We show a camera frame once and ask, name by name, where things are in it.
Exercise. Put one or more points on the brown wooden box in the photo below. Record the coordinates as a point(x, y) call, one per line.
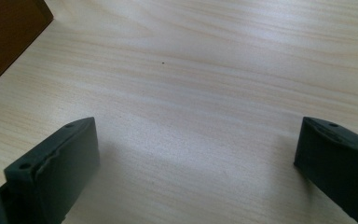
point(6, 37)

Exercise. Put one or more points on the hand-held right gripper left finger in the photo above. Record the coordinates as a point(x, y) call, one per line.
point(59, 174)

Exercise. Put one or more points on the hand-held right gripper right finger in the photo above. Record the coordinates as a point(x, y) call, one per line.
point(341, 165)

